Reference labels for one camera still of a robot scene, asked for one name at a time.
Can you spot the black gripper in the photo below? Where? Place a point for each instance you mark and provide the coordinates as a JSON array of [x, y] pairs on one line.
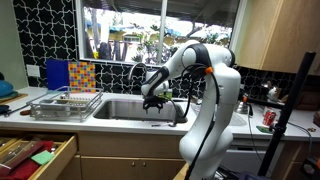
[[154, 100]]

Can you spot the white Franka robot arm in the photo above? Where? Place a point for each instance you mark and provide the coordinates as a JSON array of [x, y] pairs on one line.
[[216, 100]]

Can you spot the stainless steel sink basin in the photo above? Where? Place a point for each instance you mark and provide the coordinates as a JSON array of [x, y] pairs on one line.
[[123, 111]]

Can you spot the silver spoon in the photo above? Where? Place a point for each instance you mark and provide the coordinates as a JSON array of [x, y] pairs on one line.
[[172, 124]]

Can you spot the brushed steel gooseneck faucet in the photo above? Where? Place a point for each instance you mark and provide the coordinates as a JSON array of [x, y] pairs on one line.
[[133, 68]]

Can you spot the wooden base cabinet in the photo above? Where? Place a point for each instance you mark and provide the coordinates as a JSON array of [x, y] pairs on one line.
[[133, 150]]

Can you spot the colourful mosaic cutting board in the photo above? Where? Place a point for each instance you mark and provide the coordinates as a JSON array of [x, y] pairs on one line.
[[82, 76]]

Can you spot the white framed window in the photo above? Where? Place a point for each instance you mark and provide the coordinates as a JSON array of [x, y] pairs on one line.
[[133, 30]]

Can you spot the silver kettle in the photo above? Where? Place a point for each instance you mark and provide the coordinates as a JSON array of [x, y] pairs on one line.
[[240, 107]]

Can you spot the white dishwasher front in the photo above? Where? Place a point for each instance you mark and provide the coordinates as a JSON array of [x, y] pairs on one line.
[[243, 156]]

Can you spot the blue cutting board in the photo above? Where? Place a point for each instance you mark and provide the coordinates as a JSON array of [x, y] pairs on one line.
[[57, 74]]

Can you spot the open wooden drawer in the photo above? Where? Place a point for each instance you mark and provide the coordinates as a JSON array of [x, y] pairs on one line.
[[58, 160]]

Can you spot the green counter sponge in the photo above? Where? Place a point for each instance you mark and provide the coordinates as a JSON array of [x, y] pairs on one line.
[[263, 129]]

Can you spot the red soda can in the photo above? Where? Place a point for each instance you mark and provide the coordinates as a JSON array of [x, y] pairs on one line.
[[269, 117]]

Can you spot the cat figurine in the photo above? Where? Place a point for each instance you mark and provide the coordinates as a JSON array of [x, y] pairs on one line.
[[273, 92]]

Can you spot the green cloth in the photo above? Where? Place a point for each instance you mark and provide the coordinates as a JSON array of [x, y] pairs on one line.
[[42, 157]]

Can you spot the wooden chopping board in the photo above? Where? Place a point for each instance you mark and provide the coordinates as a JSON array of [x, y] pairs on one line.
[[15, 98]]

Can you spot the red cloth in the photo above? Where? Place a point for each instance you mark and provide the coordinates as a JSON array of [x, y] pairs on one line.
[[23, 170]]

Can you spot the teal blue pot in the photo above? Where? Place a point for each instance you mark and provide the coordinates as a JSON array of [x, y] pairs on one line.
[[5, 89]]

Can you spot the white wall outlet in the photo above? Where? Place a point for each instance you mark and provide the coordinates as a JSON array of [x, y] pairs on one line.
[[33, 70]]

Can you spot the black camera stand pole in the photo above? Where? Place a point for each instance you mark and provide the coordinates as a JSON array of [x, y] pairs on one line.
[[286, 110]]

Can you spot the wooden wall cabinet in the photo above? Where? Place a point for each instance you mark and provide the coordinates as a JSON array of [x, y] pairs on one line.
[[283, 33]]

